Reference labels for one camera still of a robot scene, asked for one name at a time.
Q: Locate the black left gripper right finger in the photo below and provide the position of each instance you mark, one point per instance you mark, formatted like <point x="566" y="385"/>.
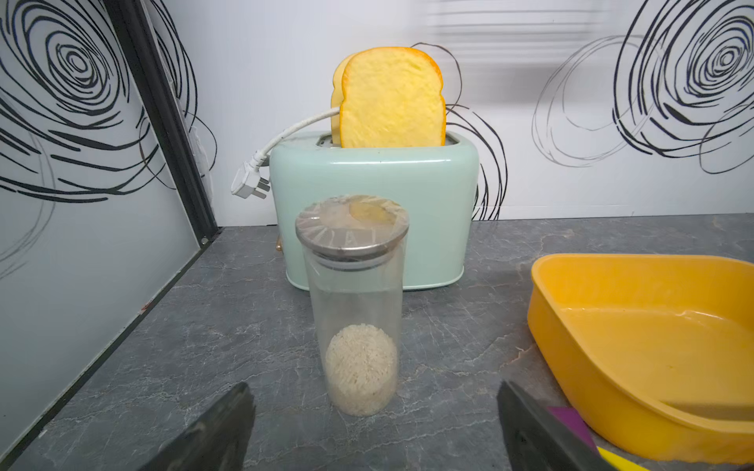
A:
<point x="535" y="439"/>

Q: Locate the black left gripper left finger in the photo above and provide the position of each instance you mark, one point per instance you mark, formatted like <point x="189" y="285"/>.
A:
<point x="217" y="440"/>

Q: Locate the yellow plastic tub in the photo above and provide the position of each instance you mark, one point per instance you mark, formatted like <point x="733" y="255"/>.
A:
<point x="655" y="352"/>

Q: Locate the purple cube block upper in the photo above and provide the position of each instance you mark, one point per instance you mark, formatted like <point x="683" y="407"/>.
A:
<point x="572" y="419"/>

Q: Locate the yellow block near purple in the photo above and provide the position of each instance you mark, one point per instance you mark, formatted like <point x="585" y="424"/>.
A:
<point x="619" y="463"/>

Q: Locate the glass jar with rice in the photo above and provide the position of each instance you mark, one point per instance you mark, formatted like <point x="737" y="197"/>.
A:
<point x="354" y="249"/>

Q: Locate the mint green toaster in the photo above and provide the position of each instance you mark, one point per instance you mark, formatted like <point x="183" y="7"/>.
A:
<point x="427" y="191"/>

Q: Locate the rear yellow bread slice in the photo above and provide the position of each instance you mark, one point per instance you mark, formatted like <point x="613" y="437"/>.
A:
<point x="337" y="99"/>

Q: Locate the yellow bread slice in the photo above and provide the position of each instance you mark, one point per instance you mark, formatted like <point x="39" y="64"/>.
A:
<point x="337" y="99"/>
<point x="393" y="98"/>

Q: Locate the front yellow bread slice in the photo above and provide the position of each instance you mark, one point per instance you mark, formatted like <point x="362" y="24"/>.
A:
<point x="393" y="98"/>

